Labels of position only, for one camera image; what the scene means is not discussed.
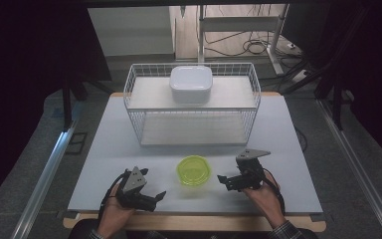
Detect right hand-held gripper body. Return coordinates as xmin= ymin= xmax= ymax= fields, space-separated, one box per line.
xmin=233 ymin=148 xmax=272 ymax=191

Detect person's right hand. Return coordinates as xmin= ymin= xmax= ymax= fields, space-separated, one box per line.
xmin=243 ymin=173 xmax=287 ymax=229

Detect white square plastic container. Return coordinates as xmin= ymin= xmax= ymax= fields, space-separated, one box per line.
xmin=169 ymin=65 xmax=214 ymax=105

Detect wooden table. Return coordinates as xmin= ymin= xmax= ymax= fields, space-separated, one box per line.
xmin=62 ymin=91 xmax=327 ymax=233

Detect person's left hand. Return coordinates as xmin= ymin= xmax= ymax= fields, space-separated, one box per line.
xmin=97 ymin=183 xmax=135 ymax=238

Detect aluminium rail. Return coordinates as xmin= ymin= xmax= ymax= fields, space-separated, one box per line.
xmin=10 ymin=120 xmax=78 ymax=239
xmin=315 ymin=99 xmax=382 ymax=239

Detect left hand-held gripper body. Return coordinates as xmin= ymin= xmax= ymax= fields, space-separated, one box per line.
xmin=115 ymin=166 xmax=157 ymax=212

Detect green translucent bowl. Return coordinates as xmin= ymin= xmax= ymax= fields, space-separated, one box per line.
xmin=175 ymin=154 xmax=212 ymax=187

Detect black metal stand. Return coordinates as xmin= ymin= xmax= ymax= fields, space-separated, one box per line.
xmin=313 ymin=64 xmax=347 ymax=131
xmin=60 ymin=78 xmax=91 ymax=132

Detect white metal desk frame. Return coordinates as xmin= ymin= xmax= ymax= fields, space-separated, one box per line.
xmin=197 ymin=3 xmax=290 ymax=78

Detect white wire shelf rack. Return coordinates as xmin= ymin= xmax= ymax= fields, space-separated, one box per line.
xmin=122 ymin=62 xmax=262 ymax=147

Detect left hand-held gripper cable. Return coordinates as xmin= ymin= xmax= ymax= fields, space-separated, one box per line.
xmin=98 ymin=171 xmax=127 ymax=215

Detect hand-held gripper cable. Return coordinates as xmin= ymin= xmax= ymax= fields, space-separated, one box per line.
xmin=98 ymin=171 xmax=127 ymax=215
xmin=263 ymin=168 xmax=287 ymax=216

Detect white power strip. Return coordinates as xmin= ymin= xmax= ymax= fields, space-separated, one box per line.
xmin=290 ymin=69 xmax=313 ymax=84

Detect right hand-held gripper cable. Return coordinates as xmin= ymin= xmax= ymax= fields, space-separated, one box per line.
xmin=263 ymin=168 xmax=287 ymax=216

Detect black cable beside table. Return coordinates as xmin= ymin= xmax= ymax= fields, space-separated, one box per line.
xmin=294 ymin=127 xmax=309 ymax=154

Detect black floor cables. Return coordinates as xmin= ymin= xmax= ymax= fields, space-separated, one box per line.
xmin=203 ymin=30 xmax=304 ymax=59

